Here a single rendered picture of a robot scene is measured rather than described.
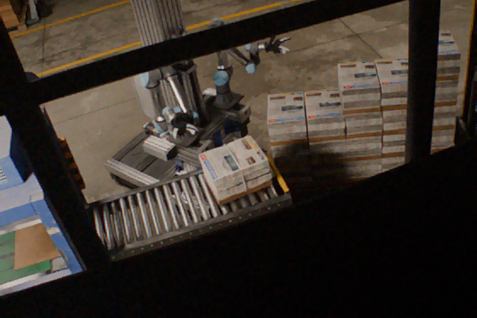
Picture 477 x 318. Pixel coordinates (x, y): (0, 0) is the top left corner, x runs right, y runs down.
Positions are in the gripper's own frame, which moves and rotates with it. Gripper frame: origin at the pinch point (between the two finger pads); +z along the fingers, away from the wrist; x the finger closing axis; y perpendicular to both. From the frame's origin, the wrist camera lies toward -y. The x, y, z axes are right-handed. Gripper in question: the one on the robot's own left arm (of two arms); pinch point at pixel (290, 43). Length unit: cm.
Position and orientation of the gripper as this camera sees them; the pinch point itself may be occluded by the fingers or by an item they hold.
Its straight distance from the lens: 420.2
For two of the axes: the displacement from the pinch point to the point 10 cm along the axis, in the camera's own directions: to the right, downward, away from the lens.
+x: -1.5, 7.3, -6.7
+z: 9.7, 0.0, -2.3
